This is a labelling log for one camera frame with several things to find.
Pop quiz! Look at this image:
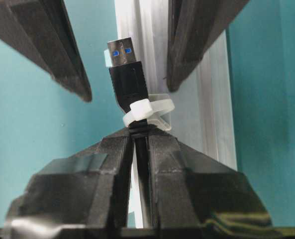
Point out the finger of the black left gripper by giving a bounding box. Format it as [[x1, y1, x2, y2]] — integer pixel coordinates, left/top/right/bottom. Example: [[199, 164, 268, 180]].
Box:
[[166, 0, 247, 92], [0, 0, 92, 102]]

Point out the silver aluminium extrusion rail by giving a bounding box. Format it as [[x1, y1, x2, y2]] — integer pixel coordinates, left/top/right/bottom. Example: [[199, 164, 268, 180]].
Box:
[[114, 0, 238, 222]]

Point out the black USB cable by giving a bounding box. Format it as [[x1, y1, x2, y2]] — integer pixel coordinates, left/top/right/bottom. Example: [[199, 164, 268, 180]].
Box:
[[106, 36, 153, 222]]

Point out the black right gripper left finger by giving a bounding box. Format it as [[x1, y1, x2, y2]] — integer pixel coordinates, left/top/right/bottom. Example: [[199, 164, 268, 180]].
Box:
[[4, 129, 133, 239]]

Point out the white middle cable-tie ring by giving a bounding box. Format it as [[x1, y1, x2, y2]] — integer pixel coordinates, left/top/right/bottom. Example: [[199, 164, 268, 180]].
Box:
[[122, 93, 176, 131]]

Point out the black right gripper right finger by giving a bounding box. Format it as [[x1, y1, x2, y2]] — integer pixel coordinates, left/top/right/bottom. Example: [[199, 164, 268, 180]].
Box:
[[148, 129, 274, 239]]

